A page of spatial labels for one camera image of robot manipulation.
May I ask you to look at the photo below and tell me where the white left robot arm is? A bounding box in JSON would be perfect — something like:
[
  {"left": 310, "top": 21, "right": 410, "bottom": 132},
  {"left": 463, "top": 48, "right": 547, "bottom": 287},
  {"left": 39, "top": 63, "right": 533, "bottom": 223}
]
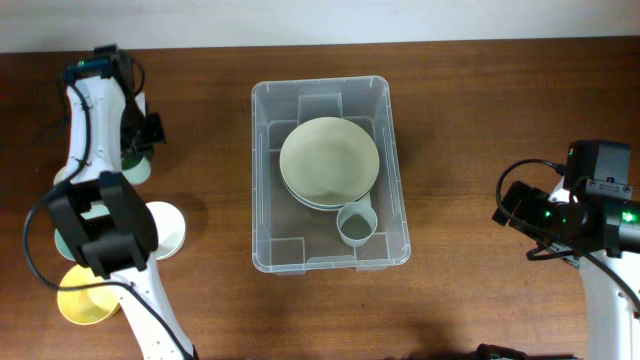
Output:
[{"left": 44, "top": 45, "right": 197, "bottom": 359}]

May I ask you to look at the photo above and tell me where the mint green small bowl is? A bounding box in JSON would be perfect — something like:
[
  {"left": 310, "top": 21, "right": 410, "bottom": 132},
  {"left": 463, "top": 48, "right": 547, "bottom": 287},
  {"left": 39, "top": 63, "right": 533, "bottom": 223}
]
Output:
[{"left": 54, "top": 230, "right": 75, "bottom": 261}]

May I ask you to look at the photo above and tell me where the yellow small bowl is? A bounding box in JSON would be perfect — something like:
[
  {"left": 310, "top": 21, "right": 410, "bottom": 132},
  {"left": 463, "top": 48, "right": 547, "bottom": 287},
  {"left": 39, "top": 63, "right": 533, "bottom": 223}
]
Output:
[{"left": 56, "top": 265, "right": 120, "bottom": 325}]

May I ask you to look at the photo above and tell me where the large cream bowl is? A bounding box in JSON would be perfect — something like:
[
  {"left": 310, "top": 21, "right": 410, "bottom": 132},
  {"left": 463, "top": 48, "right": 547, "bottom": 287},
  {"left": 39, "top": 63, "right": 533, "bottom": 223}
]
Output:
[{"left": 279, "top": 117, "right": 381, "bottom": 199}]

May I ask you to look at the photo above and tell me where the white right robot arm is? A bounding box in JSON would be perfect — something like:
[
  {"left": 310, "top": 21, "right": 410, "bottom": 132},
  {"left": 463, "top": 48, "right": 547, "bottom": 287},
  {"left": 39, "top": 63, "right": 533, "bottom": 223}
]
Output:
[{"left": 493, "top": 175, "right": 639, "bottom": 359}]

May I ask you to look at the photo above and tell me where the clear plastic storage bin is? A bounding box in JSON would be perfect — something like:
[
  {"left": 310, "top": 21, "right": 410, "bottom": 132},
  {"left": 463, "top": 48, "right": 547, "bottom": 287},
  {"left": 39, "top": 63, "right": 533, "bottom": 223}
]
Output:
[{"left": 251, "top": 75, "right": 411, "bottom": 275}]

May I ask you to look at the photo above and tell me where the white plastic cup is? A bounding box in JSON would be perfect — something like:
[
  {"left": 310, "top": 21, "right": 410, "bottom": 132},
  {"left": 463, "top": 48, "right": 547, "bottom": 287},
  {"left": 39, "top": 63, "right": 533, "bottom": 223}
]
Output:
[{"left": 53, "top": 167, "right": 66, "bottom": 185}]

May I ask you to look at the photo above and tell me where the mint green plastic cup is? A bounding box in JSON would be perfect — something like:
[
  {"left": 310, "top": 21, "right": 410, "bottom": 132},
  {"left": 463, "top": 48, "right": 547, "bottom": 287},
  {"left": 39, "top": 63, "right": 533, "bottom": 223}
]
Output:
[{"left": 121, "top": 156, "right": 151, "bottom": 185}]

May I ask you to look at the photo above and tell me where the white small bowl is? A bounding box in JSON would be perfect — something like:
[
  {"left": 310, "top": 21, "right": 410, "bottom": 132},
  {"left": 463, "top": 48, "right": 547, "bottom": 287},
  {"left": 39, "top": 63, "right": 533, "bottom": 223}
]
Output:
[{"left": 146, "top": 201, "right": 186, "bottom": 260}]

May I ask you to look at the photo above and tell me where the grey plastic cup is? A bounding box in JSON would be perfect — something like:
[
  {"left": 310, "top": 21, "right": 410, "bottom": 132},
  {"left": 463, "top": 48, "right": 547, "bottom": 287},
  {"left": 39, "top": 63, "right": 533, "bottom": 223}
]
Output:
[{"left": 336, "top": 202, "right": 378, "bottom": 247}]

